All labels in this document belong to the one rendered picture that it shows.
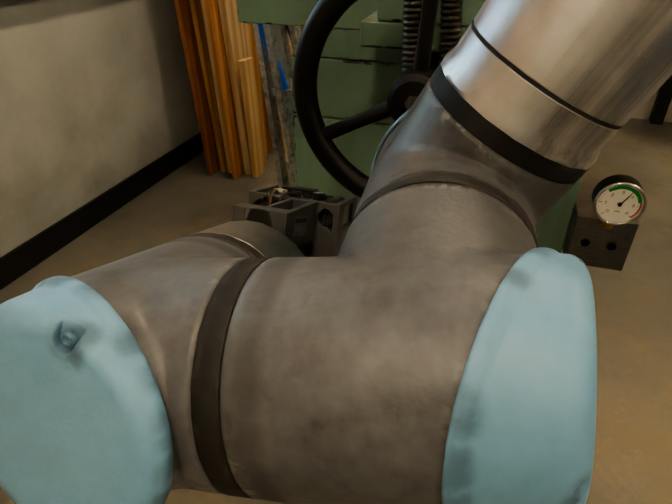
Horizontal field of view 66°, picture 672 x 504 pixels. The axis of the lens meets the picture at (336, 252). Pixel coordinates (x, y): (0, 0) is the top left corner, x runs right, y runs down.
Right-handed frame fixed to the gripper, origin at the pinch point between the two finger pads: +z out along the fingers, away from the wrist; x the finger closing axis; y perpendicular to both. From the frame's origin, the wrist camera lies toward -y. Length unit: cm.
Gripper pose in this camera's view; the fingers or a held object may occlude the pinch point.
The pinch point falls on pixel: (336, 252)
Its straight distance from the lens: 52.1
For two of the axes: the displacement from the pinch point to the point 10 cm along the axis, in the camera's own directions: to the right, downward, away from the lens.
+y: 1.0, -9.6, -2.5
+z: 2.7, -2.2, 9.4
